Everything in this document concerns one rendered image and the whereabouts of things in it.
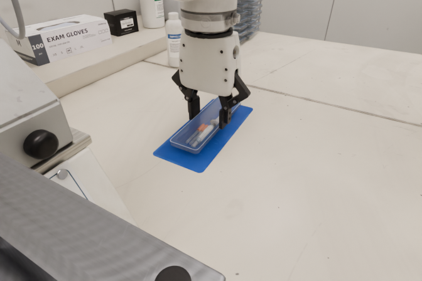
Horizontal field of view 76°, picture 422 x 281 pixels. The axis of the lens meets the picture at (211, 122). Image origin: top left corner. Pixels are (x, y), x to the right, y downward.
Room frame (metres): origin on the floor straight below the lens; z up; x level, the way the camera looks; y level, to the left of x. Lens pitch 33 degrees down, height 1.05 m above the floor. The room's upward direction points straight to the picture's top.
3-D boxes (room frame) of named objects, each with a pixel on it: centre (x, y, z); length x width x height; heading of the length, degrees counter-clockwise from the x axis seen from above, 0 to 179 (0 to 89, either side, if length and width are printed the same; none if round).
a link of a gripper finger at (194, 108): (0.45, 0.04, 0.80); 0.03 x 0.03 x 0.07; 62
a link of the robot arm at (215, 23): (0.43, 0.00, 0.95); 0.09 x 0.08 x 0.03; 62
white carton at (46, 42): (0.77, 0.42, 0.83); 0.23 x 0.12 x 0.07; 146
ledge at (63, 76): (0.94, 0.30, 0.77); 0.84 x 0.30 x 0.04; 150
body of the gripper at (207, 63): (0.43, 0.00, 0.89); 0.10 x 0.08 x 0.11; 62
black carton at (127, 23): (0.95, 0.30, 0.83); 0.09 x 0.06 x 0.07; 143
